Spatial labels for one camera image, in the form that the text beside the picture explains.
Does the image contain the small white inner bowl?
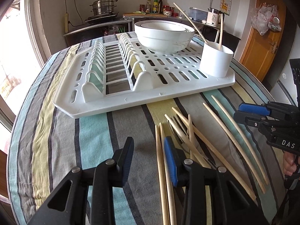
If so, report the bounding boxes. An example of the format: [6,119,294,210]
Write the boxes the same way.
[140,21,186,32]

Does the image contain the white plastic dish rack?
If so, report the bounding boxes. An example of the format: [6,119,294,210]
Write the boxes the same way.
[53,33,236,118]

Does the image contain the wooden chopstick two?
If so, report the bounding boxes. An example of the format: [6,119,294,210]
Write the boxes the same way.
[155,125,170,224]

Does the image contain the wooden chopstick three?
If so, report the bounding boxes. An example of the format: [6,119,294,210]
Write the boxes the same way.
[159,122,177,225]

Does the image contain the green sauce bottle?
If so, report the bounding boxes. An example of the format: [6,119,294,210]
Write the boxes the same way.
[153,0,159,13]

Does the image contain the wooden chopstick four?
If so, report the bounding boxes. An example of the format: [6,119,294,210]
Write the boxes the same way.
[188,114,197,161]

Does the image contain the induction cooktop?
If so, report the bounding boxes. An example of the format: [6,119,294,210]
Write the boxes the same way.
[85,12,118,24]

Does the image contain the wooden chopstick eight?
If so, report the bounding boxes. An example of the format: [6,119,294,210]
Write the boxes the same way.
[211,95,270,185]

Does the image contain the wooden chopstick seven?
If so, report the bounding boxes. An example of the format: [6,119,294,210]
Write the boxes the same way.
[203,103,266,194]

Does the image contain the clear plastic container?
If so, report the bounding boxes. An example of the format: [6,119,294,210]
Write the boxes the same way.
[189,7,208,21]

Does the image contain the metal fork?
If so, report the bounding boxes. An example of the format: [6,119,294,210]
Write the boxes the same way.
[167,115,218,169]

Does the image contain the white utensil cup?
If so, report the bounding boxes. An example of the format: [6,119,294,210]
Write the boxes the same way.
[199,42,234,78]

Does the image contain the dark sauce bottle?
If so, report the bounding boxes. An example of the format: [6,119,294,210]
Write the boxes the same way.
[158,0,163,14]

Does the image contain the plastic bags on door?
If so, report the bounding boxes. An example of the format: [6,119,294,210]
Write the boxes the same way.
[251,3,282,36]

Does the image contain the wooden door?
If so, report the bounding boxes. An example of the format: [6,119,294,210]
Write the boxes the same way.
[239,0,287,81]

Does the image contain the power strip on wall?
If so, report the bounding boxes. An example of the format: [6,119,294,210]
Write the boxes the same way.
[64,13,69,34]

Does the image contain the large white bowl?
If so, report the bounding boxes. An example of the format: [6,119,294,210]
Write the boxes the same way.
[134,20,195,54]

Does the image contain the wooden cutting board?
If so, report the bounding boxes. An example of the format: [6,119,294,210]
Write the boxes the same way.
[123,11,166,17]

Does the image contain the person's right hand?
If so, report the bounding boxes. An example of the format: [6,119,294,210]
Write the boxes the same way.
[283,151,296,176]

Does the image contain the white electric kettle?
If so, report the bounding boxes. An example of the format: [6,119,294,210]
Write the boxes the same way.
[206,8,225,27]

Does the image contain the striped tablecloth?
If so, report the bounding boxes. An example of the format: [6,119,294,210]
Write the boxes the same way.
[7,41,285,224]

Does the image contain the wooden chopstick six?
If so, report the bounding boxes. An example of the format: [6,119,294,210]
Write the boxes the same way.
[171,106,257,202]

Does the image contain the wooden chopstick five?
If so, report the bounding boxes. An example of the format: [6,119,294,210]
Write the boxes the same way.
[164,113,212,169]

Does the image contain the stainless steel steamer pot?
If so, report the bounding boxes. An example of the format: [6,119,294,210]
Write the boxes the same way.
[90,0,118,16]

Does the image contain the wooden chopstick one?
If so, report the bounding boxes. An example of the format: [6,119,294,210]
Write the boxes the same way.
[173,2,208,45]

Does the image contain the wooden chopstick nine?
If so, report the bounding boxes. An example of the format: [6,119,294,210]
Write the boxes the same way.
[219,13,224,51]

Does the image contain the metal kitchen shelf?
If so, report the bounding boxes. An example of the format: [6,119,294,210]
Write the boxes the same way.
[63,11,241,52]

